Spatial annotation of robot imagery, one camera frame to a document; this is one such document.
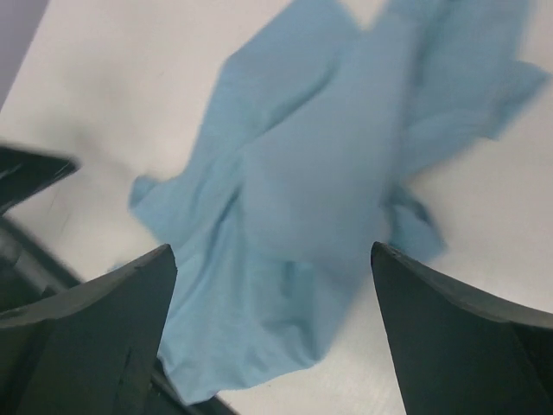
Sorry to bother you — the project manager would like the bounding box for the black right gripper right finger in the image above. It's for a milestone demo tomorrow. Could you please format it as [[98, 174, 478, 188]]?
[[371, 242, 552, 414]]

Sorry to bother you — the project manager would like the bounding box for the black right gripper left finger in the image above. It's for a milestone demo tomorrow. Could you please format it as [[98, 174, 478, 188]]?
[[1, 245, 177, 414]]

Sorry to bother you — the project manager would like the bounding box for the light blue printed t-shirt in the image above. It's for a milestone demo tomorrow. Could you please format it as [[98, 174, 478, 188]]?
[[129, 1, 548, 404]]

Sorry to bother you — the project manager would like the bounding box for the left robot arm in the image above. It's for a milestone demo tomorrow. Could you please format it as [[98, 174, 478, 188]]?
[[0, 145, 79, 214]]

